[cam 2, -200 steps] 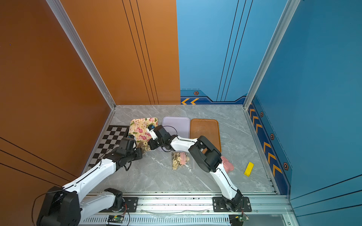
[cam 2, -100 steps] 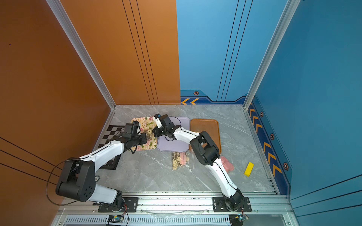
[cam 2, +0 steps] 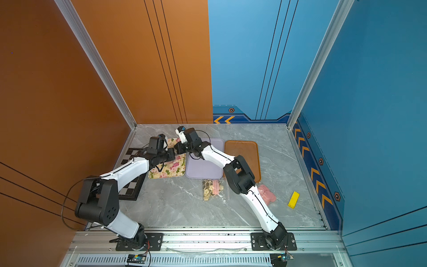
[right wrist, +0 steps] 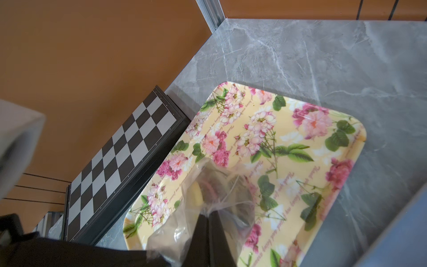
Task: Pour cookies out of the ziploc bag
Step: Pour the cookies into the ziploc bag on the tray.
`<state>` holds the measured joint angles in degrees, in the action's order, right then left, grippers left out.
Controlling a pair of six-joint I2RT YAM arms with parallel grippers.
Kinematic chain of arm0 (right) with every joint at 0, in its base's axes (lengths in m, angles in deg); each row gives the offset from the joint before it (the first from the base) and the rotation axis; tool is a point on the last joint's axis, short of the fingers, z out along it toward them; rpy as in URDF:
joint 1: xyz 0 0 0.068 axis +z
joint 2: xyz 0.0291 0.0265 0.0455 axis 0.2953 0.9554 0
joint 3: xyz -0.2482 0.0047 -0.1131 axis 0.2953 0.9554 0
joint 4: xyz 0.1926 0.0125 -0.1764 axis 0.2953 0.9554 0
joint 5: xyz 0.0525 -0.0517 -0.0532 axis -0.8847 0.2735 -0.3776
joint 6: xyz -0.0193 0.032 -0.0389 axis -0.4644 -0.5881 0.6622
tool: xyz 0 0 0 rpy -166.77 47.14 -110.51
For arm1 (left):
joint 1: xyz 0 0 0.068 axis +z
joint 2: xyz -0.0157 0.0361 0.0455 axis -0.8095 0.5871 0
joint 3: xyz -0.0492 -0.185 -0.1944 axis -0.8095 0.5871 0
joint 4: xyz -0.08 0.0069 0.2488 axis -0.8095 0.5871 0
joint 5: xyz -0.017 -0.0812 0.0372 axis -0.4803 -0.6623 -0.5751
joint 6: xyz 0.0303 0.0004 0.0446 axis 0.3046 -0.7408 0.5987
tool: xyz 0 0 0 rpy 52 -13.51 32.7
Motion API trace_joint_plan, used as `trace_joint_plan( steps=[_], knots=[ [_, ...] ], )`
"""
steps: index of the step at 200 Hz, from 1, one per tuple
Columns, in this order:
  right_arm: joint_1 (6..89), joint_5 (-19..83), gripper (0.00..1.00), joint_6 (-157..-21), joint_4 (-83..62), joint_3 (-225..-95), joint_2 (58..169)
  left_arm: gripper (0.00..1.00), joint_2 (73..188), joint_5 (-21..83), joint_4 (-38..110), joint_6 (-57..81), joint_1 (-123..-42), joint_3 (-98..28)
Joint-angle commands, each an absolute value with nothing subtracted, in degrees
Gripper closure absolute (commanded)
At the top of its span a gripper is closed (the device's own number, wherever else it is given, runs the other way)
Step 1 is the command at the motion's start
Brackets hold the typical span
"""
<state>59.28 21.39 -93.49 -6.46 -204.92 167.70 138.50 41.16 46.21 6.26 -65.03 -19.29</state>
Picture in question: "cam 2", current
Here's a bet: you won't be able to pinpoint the lavender plastic tray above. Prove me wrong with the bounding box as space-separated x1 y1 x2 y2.
185 154 223 180

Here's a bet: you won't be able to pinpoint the black white checkerboard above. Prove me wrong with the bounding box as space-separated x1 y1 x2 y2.
119 148 147 201

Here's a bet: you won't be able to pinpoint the green circuit board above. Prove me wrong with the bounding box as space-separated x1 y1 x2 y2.
126 254 147 266
270 253 294 267

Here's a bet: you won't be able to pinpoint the right green circuit board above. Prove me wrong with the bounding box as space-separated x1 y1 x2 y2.
270 253 294 267

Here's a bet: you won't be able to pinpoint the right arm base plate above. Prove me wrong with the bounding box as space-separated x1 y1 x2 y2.
250 233 298 251

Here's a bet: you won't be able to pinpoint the ziploc bag ring cookies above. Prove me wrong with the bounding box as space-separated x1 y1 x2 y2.
167 138 180 157

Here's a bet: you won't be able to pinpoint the aluminium front rail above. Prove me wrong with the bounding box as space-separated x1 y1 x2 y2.
66 227 347 255

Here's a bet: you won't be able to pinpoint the ziploc bag pink cookies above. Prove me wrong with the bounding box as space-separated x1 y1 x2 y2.
258 185 276 205

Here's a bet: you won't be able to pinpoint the small yellow block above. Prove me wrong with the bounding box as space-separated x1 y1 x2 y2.
288 191 300 209

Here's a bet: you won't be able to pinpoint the floral pattern tray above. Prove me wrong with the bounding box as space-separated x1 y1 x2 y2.
145 135 186 179

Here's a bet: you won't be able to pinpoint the brown plastic tray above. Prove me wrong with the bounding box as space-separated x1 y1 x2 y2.
224 140 261 184

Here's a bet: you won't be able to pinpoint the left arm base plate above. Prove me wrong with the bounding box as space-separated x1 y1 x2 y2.
115 233 164 251

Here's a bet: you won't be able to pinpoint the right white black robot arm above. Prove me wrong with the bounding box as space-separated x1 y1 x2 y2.
175 126 289 250

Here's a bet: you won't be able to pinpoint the ziploc bag mixed cookies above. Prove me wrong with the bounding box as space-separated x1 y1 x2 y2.
202 178 230 201

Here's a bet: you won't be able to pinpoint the left green circuit board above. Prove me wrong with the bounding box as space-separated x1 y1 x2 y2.
126 254 147 266

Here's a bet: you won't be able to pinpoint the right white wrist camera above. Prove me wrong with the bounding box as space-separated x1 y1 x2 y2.
175 126 189 144

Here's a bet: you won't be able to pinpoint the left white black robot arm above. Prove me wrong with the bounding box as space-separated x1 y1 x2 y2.
75 134 175 250

